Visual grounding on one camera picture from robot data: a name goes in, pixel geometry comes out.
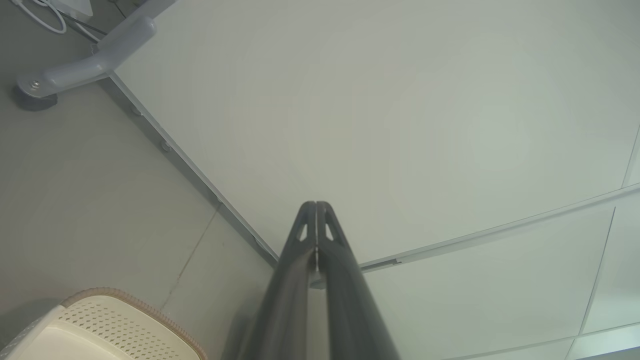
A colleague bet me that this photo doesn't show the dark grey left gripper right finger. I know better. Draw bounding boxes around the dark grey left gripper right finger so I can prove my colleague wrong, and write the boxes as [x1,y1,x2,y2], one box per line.
[316,201,402,360]

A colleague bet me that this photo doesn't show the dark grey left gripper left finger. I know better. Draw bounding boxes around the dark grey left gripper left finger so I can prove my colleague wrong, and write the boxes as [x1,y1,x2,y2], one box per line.
[239,201,318,360]

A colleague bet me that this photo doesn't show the cream perforated laundry basket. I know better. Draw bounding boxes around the cream perforated laundry basket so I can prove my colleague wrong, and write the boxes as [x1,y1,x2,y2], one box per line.
[0,287,209,360]

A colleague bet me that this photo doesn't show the white power adapter box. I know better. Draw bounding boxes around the white power adapter box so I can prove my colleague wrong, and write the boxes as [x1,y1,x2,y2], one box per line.
[49,0,95,19]

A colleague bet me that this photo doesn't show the white looped cable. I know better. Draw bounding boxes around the white looped cable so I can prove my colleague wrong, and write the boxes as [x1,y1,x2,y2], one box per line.
[10,0,68,35]

